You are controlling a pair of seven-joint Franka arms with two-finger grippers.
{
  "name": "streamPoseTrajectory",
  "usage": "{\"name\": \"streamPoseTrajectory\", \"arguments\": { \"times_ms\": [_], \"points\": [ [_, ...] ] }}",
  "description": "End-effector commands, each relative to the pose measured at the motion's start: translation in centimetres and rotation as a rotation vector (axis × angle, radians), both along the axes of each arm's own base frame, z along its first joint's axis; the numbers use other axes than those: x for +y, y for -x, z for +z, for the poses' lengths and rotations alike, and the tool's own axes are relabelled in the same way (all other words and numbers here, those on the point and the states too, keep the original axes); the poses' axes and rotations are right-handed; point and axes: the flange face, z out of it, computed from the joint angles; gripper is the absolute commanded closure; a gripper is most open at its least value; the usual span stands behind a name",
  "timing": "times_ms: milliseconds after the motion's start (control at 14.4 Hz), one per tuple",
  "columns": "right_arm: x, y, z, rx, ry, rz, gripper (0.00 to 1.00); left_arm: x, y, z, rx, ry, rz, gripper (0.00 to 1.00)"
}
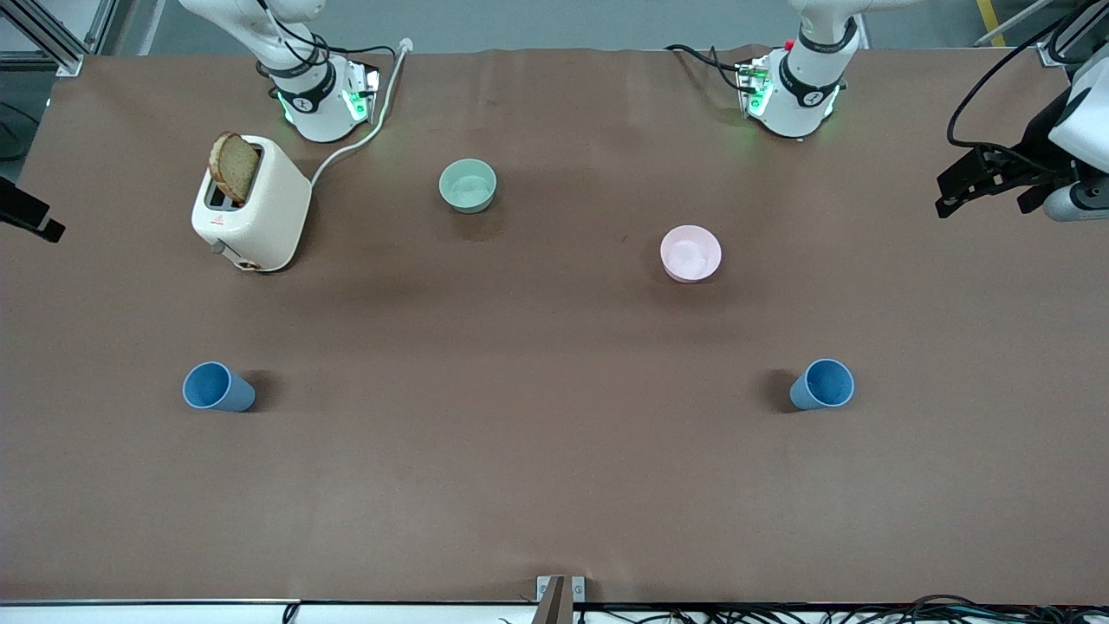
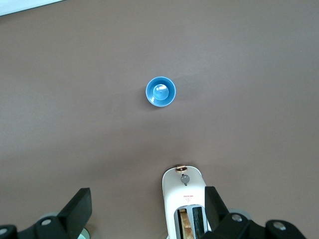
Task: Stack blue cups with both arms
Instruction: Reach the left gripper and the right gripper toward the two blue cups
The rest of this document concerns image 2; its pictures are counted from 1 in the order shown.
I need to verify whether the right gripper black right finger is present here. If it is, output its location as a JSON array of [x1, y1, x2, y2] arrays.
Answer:
[[199, 186, 306, 239]]

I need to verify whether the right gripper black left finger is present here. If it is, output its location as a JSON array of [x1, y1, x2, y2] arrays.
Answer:
[[0, 188, 92, 239]]

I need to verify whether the blue plastic cup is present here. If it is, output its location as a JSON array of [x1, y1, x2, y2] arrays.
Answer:
[[145, 76, 177, 109]]

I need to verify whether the cream white toaster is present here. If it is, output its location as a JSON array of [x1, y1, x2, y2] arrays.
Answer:
[[161, 164, 213, 239]]

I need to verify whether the brown bread slice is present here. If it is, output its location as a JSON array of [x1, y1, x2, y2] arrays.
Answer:
[[179, 209, 194, 239]]

